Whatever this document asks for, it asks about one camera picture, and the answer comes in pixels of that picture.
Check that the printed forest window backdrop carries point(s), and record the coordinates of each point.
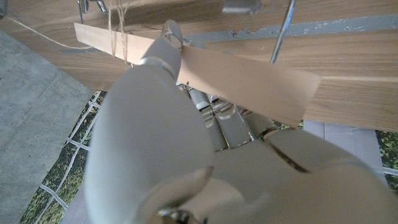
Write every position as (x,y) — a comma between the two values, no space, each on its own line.
(71,155)

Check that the wooden slat hanger with clips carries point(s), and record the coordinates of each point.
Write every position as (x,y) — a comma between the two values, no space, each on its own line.
(242,77)

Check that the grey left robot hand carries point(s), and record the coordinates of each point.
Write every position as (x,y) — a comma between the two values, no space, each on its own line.
(149,140)

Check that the jute twine spool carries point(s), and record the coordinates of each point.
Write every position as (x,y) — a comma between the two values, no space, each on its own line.
(119,31)

